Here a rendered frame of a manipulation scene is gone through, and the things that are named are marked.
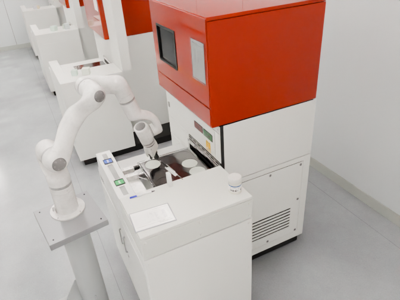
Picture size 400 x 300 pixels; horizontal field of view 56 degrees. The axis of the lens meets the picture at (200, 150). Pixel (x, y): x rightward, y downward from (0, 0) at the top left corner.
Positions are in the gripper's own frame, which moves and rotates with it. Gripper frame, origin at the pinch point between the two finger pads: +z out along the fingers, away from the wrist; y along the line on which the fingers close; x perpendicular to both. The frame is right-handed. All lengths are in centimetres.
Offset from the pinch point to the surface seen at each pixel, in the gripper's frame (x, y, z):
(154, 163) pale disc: 0.7, 5.1, 0.7
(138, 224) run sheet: 22, 58, -31
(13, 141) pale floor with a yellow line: -269, -73, 137
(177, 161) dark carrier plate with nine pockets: 14.3, -0.6, 3.4
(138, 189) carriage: 1.9, 29.2, -8.3
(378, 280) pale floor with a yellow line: 149, 21, 92
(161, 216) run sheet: 30, 50, -28
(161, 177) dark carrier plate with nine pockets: 11.1, 16.9, -4.7
